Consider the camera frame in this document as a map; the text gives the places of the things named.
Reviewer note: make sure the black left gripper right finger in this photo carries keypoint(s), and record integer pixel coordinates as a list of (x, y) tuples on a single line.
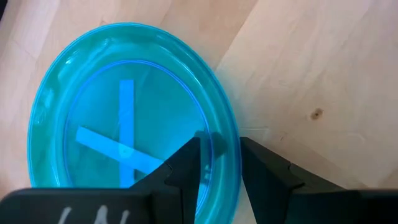
[(267, 186)]

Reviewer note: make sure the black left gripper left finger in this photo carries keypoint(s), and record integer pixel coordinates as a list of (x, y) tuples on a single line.
[(180, 186)]

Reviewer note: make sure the teal plate with crossed tape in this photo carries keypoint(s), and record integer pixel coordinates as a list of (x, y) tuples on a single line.
[(93, 102)]

